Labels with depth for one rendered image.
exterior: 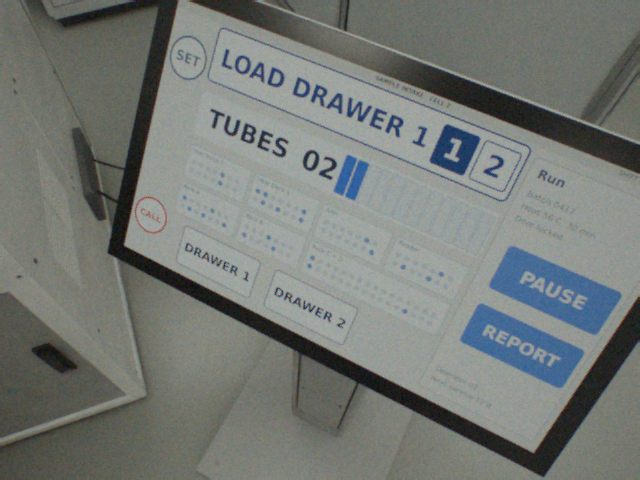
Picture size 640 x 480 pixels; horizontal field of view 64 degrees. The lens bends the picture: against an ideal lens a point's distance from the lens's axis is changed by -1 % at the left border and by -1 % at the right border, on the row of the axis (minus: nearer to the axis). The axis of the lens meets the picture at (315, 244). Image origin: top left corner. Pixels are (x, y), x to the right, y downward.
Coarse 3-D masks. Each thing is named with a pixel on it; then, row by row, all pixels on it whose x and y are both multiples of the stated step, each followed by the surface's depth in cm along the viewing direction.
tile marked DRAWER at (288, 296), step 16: (272, 288) 53; (288, 288) 52; (304, 288) 52; (272, 304) 54; (288, 304) 53; (304, 304) 52; (320, 304) 52; (336, 304) 51; (352, 304) 51; (304, 320) 53; (320, 320) 52; (336, 320) 52; (352, 320) 51; (336, 336) 52
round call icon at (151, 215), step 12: (144, 192) 55; (144, 204) 55; (156, 204) 55; (168, 204) 54; (132, 216) 56; (144, 216) 56; (156, 216) 55; (168, 216) 55; (144, 228) 56; (156, 228) 56
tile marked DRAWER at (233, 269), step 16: (192, 240) 55; (208, 240) 54; (176, 256) 56; (192, 256) 55; (208, 256) 55; (224, 256) 54; (240, 256) 53; (208, 272) 55; (224, 272) 54; (240, 272) 54; (256, 272) 53; (240, 288) 54
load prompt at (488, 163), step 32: (224, 32) 47; (224, 64) 48; (256, 64) 47; (288, 64) 46; (320, 64) 45; (256, 96) 48; (288, 96) 47; (320, 96) 46; (352, 96) 45; (384, 96) 44; (352, 128) 46; (384, 128) 45; (416, 128) 44; (448, 128) 43; (480, 128) 43; (416, 160) 45; (448, 160) 44; (480, 160) 43; (512, 160) 42; (480, 192) 44
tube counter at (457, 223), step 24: (312, 144) 48; (312, 168) 48; (336, 168) 47; (360, 168) 47; (384, 168) 46; (336, 192) 48; (360, 192) 47; (384, 192) 47; (408, 192) 46; (432, 192) 45; (384, 216) 47; (408, 216) 47; (432, 216) 46; (456, 216) 45; (480, 216) 44; (456, 240) 46; (480, 240) 45
